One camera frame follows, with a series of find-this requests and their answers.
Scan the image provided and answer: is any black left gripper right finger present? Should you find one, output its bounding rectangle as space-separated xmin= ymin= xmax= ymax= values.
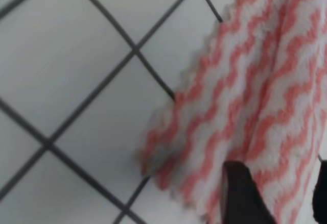
xmin=312 ymin=160 xmax=327 ymax=224

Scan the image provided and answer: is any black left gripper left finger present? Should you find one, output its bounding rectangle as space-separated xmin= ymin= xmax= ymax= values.
xmin=222 ymin=161 xmax=276 ymax=223

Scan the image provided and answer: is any pink wavy striped towel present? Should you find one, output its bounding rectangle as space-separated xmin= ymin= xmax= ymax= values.
xmin=138 ymin=0 xmax=326 ymax=223

